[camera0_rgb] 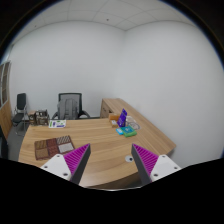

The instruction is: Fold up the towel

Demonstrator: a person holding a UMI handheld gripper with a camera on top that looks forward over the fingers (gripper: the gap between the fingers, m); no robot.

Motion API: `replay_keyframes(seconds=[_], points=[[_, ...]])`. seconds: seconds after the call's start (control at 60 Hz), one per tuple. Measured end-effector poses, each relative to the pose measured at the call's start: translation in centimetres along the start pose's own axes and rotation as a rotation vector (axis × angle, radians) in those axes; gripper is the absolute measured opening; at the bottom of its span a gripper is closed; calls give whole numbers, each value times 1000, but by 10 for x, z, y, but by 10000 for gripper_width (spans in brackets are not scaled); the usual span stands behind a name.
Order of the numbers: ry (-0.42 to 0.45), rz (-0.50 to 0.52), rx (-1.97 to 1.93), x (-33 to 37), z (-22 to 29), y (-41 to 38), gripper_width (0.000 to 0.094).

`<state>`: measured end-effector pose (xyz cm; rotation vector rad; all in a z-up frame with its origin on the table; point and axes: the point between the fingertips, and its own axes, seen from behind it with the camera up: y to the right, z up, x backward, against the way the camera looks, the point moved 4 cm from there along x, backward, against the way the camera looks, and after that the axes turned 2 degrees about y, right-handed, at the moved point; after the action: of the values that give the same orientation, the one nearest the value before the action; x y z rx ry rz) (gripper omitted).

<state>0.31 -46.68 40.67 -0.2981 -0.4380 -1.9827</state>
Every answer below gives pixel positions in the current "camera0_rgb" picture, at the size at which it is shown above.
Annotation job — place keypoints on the black side chair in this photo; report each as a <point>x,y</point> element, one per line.
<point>20,111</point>

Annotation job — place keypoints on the grey backpack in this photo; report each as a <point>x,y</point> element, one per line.
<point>67,109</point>

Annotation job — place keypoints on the desk cable grommet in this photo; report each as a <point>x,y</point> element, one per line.
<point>129,159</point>

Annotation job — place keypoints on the wooden side desk return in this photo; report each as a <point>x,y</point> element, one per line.
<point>116,105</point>

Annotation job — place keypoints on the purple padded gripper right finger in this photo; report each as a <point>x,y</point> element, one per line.
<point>152,167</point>

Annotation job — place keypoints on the green flat packet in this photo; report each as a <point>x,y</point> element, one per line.
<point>128,131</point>

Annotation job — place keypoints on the small wooden crate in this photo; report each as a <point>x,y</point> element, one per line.
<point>42,117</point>

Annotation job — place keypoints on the black mesh office chair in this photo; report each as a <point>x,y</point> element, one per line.
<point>78,98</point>

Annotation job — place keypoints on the white green flat box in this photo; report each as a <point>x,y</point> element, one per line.
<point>57,124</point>

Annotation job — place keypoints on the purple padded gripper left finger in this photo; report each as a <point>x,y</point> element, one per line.
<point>69,166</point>

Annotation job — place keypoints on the blue small packet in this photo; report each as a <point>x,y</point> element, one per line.
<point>119,131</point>

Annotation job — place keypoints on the small orange box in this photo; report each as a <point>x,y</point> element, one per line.
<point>113,117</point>

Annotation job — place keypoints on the clear plastic bag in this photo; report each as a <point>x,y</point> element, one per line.
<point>130,121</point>

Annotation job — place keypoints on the brown patchwork towel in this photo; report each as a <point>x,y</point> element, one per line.
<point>46,149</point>

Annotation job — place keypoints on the wooden cabinet with glass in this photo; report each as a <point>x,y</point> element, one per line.
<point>5,108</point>

